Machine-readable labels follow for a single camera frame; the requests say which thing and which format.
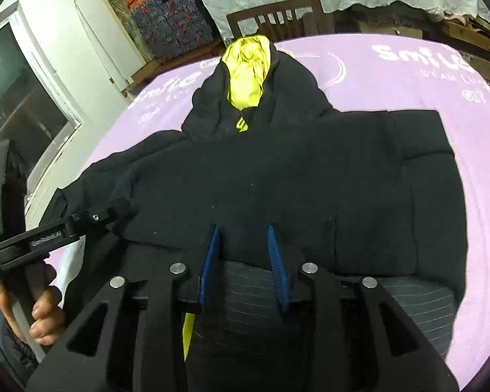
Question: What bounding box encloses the purple printed blanket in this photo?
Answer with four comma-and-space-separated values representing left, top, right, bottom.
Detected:
24, 35, 490, 388

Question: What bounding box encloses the stack of patterned boxes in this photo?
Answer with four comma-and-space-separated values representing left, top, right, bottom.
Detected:
126, 0, 215, 60

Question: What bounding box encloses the white board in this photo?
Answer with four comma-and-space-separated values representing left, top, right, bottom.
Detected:
73, 0, 148, 90

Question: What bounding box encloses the black hoodie with yellow lining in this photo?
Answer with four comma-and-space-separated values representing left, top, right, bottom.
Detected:
43, 35, 468, 392

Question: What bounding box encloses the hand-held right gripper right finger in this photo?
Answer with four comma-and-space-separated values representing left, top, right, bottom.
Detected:
267, 224, 461, 392

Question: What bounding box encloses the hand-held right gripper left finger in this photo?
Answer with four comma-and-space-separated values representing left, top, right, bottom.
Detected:
26, 224, 225, 392

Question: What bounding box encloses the brown wooden chair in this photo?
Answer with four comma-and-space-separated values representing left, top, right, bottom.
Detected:
226, 0, 325, 45

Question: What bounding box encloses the pile of wooden planks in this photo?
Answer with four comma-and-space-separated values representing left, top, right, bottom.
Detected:
416, 8, 490, 90

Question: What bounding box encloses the window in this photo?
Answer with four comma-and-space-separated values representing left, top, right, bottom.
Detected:
0, 2, 82, 148

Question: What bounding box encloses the person's left forearm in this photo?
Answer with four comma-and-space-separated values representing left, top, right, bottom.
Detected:
0, 298, 39, 384

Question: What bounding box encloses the person's left hand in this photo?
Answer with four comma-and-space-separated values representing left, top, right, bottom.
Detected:
0, 265, 67, 347

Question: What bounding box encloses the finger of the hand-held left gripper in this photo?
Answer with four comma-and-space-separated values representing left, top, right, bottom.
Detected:
71, 198, 138, 240

